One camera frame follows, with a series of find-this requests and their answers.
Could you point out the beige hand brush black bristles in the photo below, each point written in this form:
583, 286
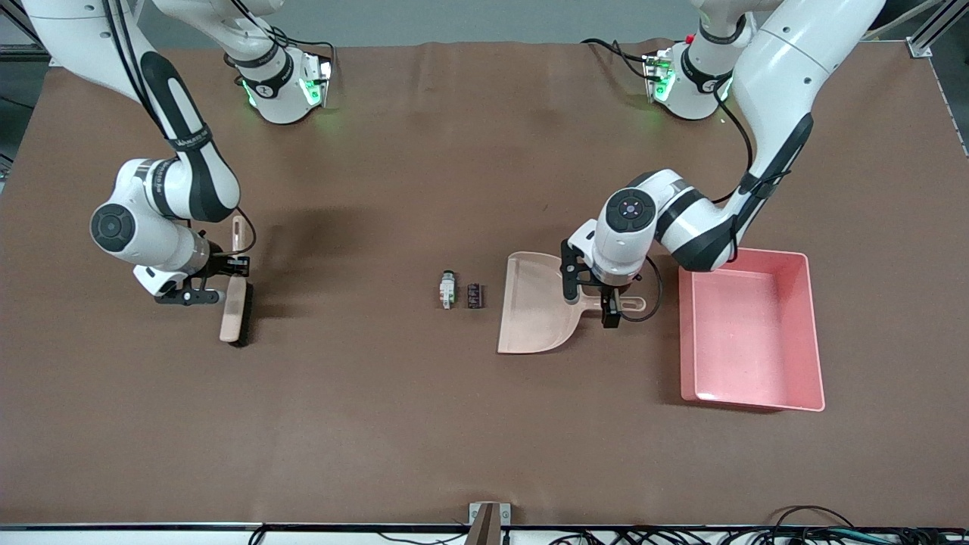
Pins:
233, 318

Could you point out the beige plastic dustpan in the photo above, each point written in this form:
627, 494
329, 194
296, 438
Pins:
530, 310

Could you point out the black electronic component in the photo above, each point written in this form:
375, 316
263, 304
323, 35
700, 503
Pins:
475, 295

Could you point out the white green electronic component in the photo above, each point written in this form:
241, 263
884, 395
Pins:
447, 291

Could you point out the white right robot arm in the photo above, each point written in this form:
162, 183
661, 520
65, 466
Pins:
163, 189

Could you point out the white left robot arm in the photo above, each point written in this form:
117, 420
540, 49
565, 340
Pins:
787, 68

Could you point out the pink plastic bin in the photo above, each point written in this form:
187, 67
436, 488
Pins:
749, 333

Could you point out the brown table mat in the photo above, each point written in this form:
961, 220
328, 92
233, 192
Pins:
378, 416

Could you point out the grey metal bracket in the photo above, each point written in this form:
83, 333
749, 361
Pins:
506, 515

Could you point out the brown camera mount post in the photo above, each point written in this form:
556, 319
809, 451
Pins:
484, 530

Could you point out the aluminium frame profile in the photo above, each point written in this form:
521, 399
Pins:
920, 47
19, 53

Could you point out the white table edge rail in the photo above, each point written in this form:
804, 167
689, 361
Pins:
113, 536

